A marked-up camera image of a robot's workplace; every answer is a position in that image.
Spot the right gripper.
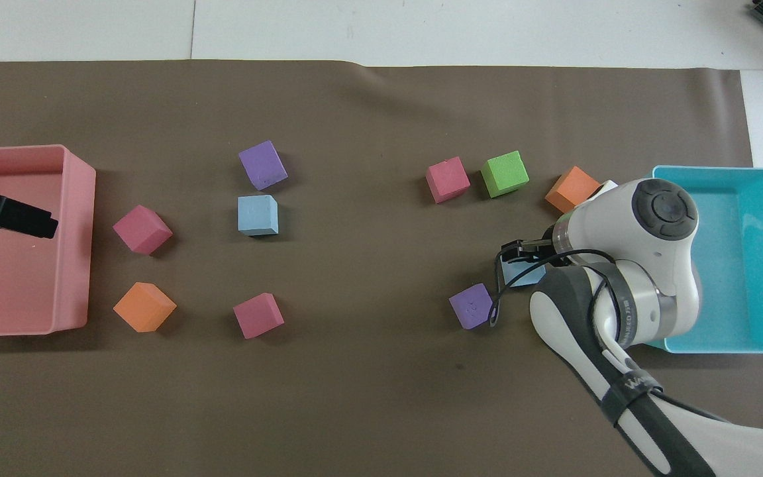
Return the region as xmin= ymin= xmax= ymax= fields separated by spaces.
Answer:
xmin=501 ymin=237 xmax=557 ymax=267

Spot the light blue foam block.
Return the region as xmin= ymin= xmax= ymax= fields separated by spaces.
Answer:
xmin=237 ymin=194 xmax=280 ymax=237
xmin=499 ymin=260 xmax=548 ymax=289

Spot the orange foam block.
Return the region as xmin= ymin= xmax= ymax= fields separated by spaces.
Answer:
xmin=113 ymin=282 xmax=178 ymax=333
xmin=544 ymin=166 xmax=602 ymax=214

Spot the green foam block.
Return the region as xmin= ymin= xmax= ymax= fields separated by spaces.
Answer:
xmin=480 ymin=150 xmax=530 ymax=199

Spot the purple foam block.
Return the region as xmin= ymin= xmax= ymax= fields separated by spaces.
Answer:
xmin=448 ymin=283 xmax=495 ymax=331
xmin=238 ymin=140 xmax=289 ymax=191

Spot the pink foam block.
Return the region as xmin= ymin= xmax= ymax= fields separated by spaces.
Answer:
xmin=113 ymin=204 xmax=174 ymax=256
xmin=233 ymin=292 xmax=285 ymax=340
xmin=425 ymin=156 xmax=472 ymax=204

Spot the teal plastic tray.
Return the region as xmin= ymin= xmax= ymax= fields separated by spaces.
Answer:
xmin=643 ymin=166 xmax=763 ymax=355

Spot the pink plastic tray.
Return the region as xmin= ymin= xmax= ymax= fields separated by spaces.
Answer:
xmin=0 ymin=144 xmax=97 ymax=339

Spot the black cable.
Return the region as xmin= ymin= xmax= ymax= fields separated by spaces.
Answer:
xmin=489 ymin=248 xmax=629 ymax=352

